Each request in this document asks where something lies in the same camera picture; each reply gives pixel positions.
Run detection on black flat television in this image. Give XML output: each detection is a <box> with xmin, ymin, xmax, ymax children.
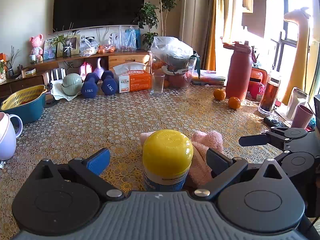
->
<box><xmin>52</xmin><ymin>0</ymin><xmax>146</xmax><ymax>33</ymax></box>

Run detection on clear plastic bag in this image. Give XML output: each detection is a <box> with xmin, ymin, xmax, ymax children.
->
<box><xmin>151</xmin><ymin>36</ymin><xmax>194</xmax><ymax>61</ymax></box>

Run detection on clear fruit container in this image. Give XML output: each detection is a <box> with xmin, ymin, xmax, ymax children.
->
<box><xmin>149</xmin><ymin>50</ymin><xmax>197</xmax><ymax>90</ymax></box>

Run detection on wooden photo frame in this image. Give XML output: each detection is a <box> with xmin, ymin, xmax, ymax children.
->
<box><xmin>56</xmin><ymin>34</ymin><xmax>81</xmax><ymax>57</ymax></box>

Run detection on purple mug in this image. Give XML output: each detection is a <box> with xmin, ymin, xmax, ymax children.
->
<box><xmin>0</xmin><ymin>112</ymin><xmax>23</xmax><ymax>161</ymax></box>

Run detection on clear drinking glass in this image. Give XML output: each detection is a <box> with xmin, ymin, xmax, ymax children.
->
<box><xmin>150</xmin><ymin>72</ymin><xmax>166</xmax><ymax>95</ymax></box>

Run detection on pink backpack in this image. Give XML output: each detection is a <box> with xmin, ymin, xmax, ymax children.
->
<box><xmin>79</xmin><ymin>62</ymin><xmax>93</xmax><ymax>77</ymax></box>

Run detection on gold patterned tablecloth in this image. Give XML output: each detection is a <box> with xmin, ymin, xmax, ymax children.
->
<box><xmin>0</xmin><ymin>80</ymin><xmax>313</xmax><ymax>230</ymax></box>

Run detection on yellow curtain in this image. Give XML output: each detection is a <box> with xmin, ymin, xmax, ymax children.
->
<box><xmin>205</xmin><ymin>0</ymin><xmax>227</xmax><ymax>72</ymax></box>

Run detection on glass tea tumbler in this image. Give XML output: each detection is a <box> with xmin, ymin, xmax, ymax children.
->
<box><xmin>258</xmin><ymin>71</ymin><xmax>282</xmax><ymax>116</ymax></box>

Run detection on yellow capped bottle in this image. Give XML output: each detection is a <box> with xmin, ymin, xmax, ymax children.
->
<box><xmin>142</xmin><ymin>129</ymin><xmax>194</xmax><ymax>192</ymax></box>

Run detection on small plant in pot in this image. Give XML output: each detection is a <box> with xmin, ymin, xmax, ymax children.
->
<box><xmin>4</xmin><ymin>46</ymin><xmax>21</xmax><ymax>78</ymax></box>

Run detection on plant in black vase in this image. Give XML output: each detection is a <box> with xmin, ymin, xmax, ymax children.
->
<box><xmin>50</xmin><ymin>22</ymin><xmax>80</xmax><ymax>58</ymax></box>

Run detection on pink cup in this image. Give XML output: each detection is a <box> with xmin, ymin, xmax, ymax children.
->
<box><xmin>291</xmin><ymin>104</ymin><xmax>314</xmax><ymax>130</ymax></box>

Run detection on tall green indoor plant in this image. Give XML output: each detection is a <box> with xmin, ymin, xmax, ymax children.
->
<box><xmin>134</xmin><ymin>0</ymin><xmax>180</xmax><ymax>49</ymax></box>

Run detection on orange with stem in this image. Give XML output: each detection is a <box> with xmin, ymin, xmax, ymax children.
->
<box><xmin>213</xmin><ymin>88</ymin><xmax>227</xmax><ymax>101</ymax></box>

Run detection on tall giraffe toy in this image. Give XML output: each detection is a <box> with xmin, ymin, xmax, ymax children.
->
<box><xmin>282</xmin><ymin>7</ymin><xmax>313</xmax><ymax>105</ymax></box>

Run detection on blue basin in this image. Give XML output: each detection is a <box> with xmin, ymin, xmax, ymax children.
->
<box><xmin>0</xmin><ymin>90</ymin><xmax>47</xmax><ymax>124</ymax></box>

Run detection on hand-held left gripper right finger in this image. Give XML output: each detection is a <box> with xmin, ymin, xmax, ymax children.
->
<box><xmin>194</xmin><ymin>148</ymin><xmax>285</xmax><ymax>201</ymax></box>

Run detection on red water bottle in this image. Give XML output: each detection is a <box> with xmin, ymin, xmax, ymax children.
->
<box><xmin>222</xmin><ymin>40</ymin><xmax>253</xmax><ymax>101</ymax></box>

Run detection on white cloth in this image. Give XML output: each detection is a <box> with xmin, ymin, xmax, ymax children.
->
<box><xmin>51</xmin><ymin>79</ymin><xmax>84</xmax><ymax>102</ymax></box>

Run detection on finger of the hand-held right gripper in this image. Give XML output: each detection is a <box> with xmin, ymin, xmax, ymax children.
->
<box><xmin>239</xmin><ymin>127</ymin><xmax>309</xmax><ymax>147</ymax></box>

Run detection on bag of oranges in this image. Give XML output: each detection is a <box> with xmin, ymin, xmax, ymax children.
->
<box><xmin>97</xmin><ymin>34</ymin><xmax>118</xmax><ymax>54</ymax></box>

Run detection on clear bags with blue box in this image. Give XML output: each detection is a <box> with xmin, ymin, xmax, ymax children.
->
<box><xmin>116</xmin><ymin>25</ymin><xmax>141</xmax><ymax>52</ymax></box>

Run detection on blue dumbbell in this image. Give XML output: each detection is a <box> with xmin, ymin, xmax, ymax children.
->
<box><xmin>80</xmin><ymin>72</ymin><xmax>100</xmax><ymax>99</ymax></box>
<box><xmin>101</xmin><ymin>70</ymin><xmax>118</xmax><ymax>95</ymax></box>

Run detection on wooden television cabinet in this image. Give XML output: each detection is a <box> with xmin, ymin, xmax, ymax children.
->
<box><xmin>0</xmin><ymin>49</ymin><xmax>152</xmax><ymax>98</ymax></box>

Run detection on black remote control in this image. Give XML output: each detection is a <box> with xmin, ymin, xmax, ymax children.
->
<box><xmin>263</xmin><ymin>116</ymin><xmax>293</xmax><ymax>128</ymax></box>

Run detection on orange without stem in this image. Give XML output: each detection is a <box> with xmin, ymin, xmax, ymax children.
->
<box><xmin>228</xmin><ymin>96</ymin><xmax>241</xmax><ymax>110</ymax></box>

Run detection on orange white tissue pack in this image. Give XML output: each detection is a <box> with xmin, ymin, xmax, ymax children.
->
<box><xmin>113</xmin><ymin>62</ymin><xmax>152</xmax><ymax>93</ymax></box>

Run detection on pink fluffy slipper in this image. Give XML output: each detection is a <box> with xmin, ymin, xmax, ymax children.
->
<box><xmin>139</xmin><ymin>130</ymin><xmax>224</xmax><ymax>188</ymax></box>

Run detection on window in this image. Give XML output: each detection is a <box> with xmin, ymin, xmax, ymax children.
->
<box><xmin>270</xmin><ymin>0</ymin><xmax>320</xmax><ymax>64</ymax></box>

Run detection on clear glass jar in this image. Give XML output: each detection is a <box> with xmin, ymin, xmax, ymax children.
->
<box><xmin>286</xmin><ymin>87</ymin><xmax>309</xmax><ymax>120</ymax></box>

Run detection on picture card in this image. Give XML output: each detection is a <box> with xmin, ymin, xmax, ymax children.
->
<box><xmin>43</xmin><ymin>39</ymin><xmax>57</xmax><ymax>60</ymax></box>

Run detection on black white striped object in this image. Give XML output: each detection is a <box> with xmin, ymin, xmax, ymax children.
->
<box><xmin>45</xmin><ymin>68</ymin><xmax>67</xmax><ymax>85</ymax></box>

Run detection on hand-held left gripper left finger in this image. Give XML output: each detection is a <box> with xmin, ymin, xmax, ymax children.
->
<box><xmin>41</xmin><ymin>148</ymin><xmax>125</xmax><ymax>201</ymax></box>

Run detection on pink bear toy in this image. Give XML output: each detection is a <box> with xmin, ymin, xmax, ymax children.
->
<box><xmin>29</xmin><ymin>34</ymin><xmax>44</xmax><ymax>62</ymax></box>

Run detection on stack of books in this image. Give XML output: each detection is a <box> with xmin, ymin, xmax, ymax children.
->
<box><xmin>191</xmin><ymin>69</ymin><xmax>227</xmax><ymax>87</ymax></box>

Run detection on yellow colander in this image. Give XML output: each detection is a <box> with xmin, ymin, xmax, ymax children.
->
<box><xmin>1</xmin><ymin>85</ymin><xmax>47</xmax><ymax>111</ymax></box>

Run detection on small white box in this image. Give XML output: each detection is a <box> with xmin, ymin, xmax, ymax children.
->
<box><xmin>21</xmin><ymin>67</ymin><xmax>37</xmax><ymax>78</ymax></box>

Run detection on purple kettlebell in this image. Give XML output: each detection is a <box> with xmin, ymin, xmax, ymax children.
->
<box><xmin>94</xmin><ymin>57</ymin><xmax>104</xmax><ymax>80</ymax></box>

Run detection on red bag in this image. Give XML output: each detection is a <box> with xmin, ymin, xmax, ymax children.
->
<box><xmin>247</xmin><ymin>67</ymin><xmax>270</xmax><ymax>100</ymax></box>

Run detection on white standing air conditioner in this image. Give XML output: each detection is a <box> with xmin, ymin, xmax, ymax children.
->
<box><xmin>179</xmin><ymin>0</ymin><xmax>213</xmax><ymax>58</ymax></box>

